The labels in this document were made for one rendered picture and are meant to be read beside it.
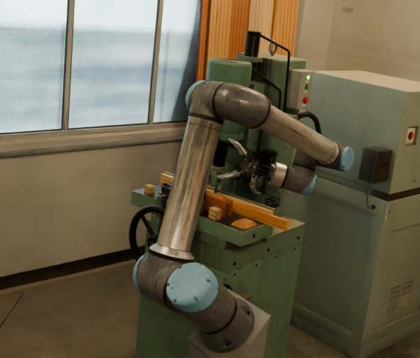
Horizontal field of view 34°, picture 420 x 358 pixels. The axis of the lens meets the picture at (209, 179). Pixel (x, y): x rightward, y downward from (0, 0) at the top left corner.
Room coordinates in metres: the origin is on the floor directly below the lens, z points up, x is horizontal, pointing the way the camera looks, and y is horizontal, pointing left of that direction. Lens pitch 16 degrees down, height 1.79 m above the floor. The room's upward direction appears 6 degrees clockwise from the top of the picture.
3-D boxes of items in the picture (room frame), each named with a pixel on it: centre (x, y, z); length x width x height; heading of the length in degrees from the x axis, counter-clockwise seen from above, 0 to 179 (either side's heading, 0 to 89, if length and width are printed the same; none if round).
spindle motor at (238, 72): (2.74, -0.03, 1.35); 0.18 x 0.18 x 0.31
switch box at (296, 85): (2.91, -0.34, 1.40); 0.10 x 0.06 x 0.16; 143
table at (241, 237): (2.67, 0.05, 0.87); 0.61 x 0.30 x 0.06; 53
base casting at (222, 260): (2.84, -0.10, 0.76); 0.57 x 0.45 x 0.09; 143
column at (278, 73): (2.98, -0.21, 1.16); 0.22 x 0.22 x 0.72; 53
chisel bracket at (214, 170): (2.76, -0.04, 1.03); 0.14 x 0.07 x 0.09; 143
